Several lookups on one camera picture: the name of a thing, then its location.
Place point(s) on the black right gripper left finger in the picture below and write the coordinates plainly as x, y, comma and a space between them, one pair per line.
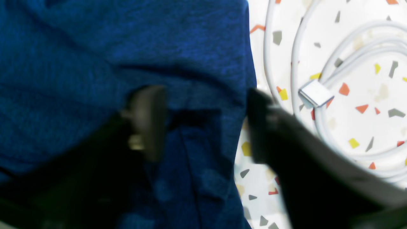
89, 187

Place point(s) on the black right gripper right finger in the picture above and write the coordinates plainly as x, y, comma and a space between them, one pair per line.
321, 190

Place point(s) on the dark blue t-shirt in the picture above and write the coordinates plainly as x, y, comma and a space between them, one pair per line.
68, 66

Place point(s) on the terrazzo patterned tablecloth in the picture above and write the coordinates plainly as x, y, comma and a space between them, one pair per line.
340, 65

